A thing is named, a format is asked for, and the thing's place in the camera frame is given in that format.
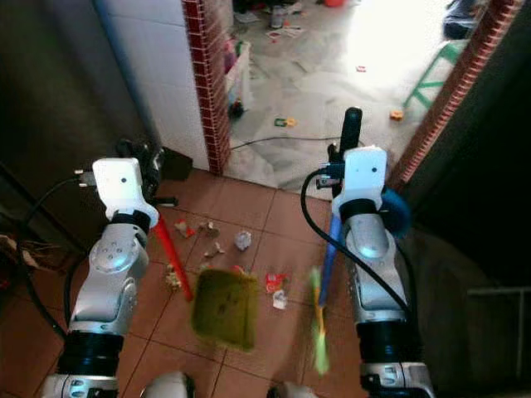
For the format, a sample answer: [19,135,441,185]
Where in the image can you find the blue-handled green broom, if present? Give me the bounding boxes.
[307,107,364,376]

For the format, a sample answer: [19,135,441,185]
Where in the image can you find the red-handled olive dustpan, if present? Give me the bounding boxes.
[152,216,261,352]

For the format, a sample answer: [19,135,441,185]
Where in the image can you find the blue round plastic basin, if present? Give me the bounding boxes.
[380,189,414,241]

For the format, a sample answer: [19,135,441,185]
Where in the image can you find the white bag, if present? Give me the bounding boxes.
[224,41,251,109]

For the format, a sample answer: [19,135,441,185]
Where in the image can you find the red wrapper scrap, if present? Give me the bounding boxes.
[264,272,287,293]

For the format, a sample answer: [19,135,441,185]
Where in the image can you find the green plastic stool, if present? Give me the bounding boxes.
[411,40,470,110]

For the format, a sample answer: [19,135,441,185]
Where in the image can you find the dark cloth bundle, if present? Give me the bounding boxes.
[444,0,487,39]

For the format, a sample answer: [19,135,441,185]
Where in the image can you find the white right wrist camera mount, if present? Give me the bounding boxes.
[336,146,389,215]

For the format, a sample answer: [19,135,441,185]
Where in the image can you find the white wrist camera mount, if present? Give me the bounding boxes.
[336,146,389,215]
[91,158,158,226]

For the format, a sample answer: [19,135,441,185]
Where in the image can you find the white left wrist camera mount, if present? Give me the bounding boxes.
[91,158,158,226]

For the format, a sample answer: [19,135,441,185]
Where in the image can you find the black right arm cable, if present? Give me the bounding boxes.
[300,167,412,316]

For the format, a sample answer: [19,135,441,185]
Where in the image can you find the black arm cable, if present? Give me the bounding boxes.
[17,174,100,337]
[300,167,412,316]

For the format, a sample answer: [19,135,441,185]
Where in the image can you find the thin black floor cable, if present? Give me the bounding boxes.
[231,135,333,152]

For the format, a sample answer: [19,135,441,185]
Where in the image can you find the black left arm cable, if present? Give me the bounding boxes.
[17,174,100,337]

